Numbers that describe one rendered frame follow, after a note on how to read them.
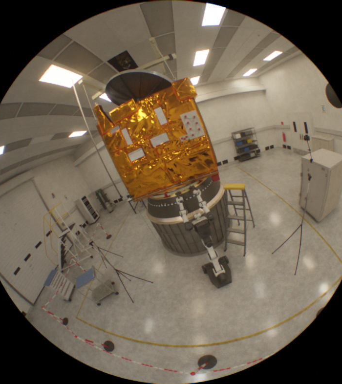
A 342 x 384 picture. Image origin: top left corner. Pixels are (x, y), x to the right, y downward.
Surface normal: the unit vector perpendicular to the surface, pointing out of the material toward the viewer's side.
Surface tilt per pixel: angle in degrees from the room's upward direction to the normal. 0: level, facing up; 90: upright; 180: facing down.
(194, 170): 91
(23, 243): 90
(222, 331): 0
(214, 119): 90
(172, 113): 91
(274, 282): 0
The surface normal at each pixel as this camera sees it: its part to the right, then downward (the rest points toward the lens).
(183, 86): -0.08, 0.40
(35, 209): 0.92, -0.32
